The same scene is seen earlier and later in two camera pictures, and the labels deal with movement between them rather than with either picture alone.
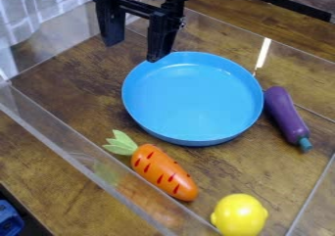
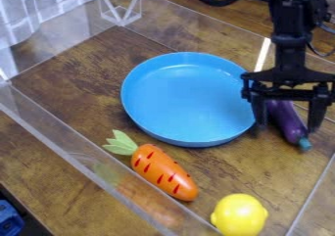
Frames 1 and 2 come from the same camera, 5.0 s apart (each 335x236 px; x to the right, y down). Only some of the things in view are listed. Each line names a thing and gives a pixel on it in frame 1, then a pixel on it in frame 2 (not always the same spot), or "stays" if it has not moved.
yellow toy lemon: x=238 y=215 stays
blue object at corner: x=12 y=222 stays
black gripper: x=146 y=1 -> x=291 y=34
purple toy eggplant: x=287 y=117 stays
